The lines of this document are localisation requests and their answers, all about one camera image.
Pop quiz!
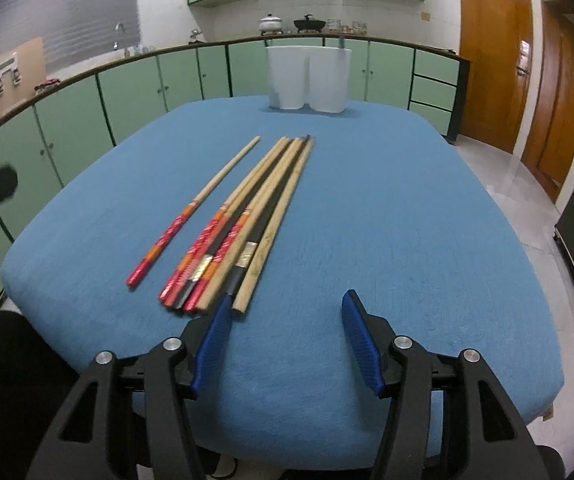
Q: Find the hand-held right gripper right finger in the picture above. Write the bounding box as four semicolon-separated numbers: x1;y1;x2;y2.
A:
341;289;553;480

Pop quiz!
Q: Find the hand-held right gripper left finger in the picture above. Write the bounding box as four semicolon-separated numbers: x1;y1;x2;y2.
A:
24;292;233;480

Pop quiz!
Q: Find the black chopstick with gold band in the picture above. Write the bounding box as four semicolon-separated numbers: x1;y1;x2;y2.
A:
219;133;314;301
174;195;248;311

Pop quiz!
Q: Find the red patterned wooden chopstick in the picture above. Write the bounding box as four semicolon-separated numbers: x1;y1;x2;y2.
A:
186;137;300;313
158;136;290;306
127;136;262;291

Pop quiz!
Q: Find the white utensil holder cup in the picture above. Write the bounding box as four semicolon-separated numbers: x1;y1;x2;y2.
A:
308;47;352;113
266;46;313;111

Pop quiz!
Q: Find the blue tablecloth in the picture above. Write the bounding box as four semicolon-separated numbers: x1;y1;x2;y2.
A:
0;95;565;471

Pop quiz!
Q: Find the grey window blind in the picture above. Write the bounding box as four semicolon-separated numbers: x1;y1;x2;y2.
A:
0;0;142;68

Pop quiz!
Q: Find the wooden door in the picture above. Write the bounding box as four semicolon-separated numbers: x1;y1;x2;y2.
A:
457;0;535;156
520;0;574;201

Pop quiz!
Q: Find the black wok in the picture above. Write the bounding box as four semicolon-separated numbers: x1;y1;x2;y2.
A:
293;15;328;34

